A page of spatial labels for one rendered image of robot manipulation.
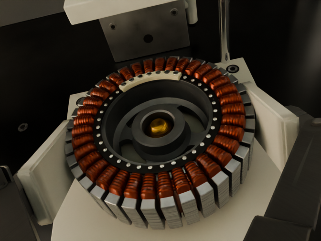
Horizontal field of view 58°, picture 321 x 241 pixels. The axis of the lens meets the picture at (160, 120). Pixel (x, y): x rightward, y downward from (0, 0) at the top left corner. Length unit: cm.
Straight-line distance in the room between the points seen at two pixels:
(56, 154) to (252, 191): 11
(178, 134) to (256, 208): 6
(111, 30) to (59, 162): 14
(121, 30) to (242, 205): 18
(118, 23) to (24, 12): 19
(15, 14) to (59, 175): 30
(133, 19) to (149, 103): 9
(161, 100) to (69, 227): 10
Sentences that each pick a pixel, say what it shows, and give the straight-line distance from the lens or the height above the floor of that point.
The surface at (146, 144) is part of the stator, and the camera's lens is 17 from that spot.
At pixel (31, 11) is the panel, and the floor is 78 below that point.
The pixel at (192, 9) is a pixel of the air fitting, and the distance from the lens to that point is 28.
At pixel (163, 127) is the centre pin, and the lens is 17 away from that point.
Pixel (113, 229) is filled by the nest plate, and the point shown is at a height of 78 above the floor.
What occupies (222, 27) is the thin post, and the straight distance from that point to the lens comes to 23.
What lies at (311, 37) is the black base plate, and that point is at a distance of 30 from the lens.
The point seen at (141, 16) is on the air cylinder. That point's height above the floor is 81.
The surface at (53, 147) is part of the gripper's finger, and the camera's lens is 17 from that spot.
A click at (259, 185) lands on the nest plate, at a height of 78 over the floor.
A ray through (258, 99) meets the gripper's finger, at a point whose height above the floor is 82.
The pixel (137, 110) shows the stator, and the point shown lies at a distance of 20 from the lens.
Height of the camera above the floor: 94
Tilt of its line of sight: 49 degrees down
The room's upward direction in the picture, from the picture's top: 16 degrees counter-clockwise
